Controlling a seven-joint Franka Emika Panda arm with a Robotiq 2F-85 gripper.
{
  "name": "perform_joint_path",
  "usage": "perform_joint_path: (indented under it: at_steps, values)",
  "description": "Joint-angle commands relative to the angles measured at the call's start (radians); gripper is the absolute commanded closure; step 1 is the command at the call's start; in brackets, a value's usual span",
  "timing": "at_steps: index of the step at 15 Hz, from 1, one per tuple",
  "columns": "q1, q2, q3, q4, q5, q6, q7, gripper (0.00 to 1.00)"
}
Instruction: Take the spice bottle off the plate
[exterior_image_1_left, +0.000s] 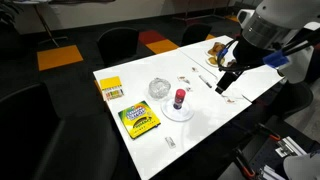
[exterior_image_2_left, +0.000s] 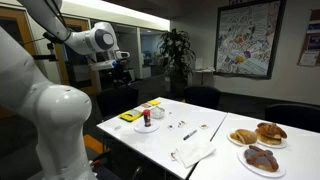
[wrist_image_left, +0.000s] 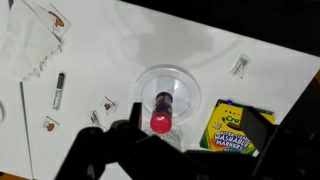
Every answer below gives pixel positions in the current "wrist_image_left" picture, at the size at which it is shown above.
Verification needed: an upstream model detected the red-capped spice bottle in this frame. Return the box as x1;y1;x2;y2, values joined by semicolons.
150;92;173;134

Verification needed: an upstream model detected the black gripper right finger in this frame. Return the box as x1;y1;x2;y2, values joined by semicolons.
240;106;276;153

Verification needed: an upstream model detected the small sticker with heart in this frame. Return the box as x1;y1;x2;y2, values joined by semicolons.
231;54;251;79

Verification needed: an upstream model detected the yellow Crayola marker box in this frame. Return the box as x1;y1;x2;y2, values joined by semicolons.
199;98;276;156

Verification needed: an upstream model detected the clear plastic plate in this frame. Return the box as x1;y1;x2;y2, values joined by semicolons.
132;65;201;125

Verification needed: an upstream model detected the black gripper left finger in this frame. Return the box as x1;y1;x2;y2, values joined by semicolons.
129;102;142;128

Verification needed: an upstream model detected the clear crinkled plastic bag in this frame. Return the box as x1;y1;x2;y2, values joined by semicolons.
0;0;71;82

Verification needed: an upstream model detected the grey whiteboard marker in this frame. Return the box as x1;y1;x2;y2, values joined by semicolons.
53;73;65;110

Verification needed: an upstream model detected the small orange sticker packet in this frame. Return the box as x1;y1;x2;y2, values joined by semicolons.
43;116;60;133

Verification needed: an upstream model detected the small purple sticker packet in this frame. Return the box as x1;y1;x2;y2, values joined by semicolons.
100;96;117;115
87;110;105;128

